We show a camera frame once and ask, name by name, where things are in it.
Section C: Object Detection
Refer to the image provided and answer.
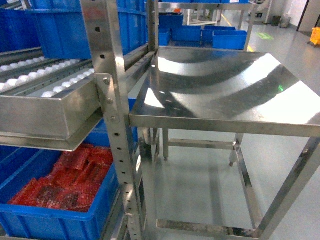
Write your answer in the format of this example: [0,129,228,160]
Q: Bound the red bubble wrap bags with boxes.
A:
[8,143,114,213]

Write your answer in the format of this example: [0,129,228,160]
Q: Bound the yellow mop bucket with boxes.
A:
[310,27,320,46]

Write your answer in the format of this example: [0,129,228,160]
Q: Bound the blue bin with red wrap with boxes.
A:
[0,143,121,240]

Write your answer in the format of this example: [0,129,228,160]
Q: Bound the steel shelf rack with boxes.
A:
[0,0,159,240]

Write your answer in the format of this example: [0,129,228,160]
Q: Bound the small steel table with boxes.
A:
[129,47,320,240]

